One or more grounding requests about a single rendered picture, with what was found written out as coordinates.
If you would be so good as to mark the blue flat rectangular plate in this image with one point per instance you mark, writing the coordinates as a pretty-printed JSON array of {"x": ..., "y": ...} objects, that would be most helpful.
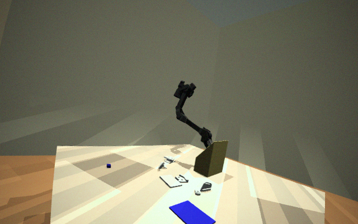
[{"x": 190, "y": 214}]

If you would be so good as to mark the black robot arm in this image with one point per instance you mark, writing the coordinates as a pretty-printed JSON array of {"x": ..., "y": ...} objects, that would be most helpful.
[{"x": 184, "y": 91}]

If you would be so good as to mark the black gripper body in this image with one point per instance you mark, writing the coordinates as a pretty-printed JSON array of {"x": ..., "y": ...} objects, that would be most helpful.
[{"x": 193, "y": 86}]

